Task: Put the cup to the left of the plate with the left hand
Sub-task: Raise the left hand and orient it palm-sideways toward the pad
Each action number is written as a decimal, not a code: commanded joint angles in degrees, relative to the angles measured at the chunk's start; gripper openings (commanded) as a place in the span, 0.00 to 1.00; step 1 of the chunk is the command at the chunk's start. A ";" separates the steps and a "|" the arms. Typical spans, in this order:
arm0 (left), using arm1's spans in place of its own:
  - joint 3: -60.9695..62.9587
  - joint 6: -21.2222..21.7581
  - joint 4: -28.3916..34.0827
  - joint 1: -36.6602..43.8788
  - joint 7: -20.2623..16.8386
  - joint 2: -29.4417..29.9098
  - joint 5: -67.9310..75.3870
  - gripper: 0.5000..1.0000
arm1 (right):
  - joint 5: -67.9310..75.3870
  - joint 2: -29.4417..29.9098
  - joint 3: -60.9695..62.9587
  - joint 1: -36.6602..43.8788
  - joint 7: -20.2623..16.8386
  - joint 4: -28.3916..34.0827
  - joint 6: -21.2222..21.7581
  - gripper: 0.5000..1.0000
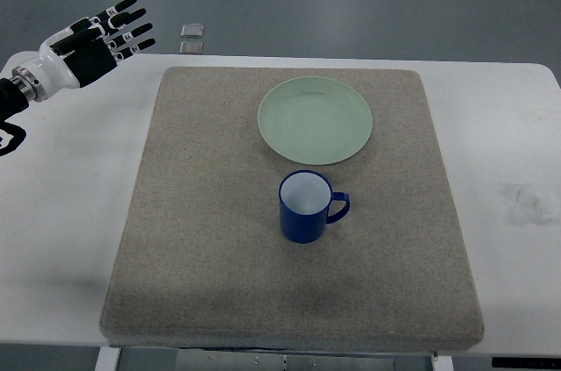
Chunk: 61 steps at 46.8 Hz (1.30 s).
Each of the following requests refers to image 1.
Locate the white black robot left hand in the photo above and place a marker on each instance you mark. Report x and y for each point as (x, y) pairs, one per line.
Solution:
(88, 49)

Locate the blue mug white inside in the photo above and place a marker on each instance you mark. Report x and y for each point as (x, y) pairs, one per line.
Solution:
(308, 204)

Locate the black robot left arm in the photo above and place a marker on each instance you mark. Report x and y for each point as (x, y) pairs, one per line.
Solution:
(16, 95)

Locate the lower metal floor plate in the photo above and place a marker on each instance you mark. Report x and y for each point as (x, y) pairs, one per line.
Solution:
(191, 47)

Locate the metal floor plate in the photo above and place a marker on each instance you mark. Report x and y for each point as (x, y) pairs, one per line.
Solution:
(192, 31)
(191, 47)

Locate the upper metal floor plate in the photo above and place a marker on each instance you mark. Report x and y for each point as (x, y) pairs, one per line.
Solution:
(192, 31)

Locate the light green plate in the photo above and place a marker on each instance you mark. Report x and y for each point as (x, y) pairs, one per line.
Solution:
(315, 120)

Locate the beige felt mat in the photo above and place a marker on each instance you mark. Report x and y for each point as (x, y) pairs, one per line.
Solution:
(228, 244)

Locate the black label strip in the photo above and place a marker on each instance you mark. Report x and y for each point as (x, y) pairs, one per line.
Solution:
(529, 363)

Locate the metal table frame bracket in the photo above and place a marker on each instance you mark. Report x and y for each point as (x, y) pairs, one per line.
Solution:
(111, 359)

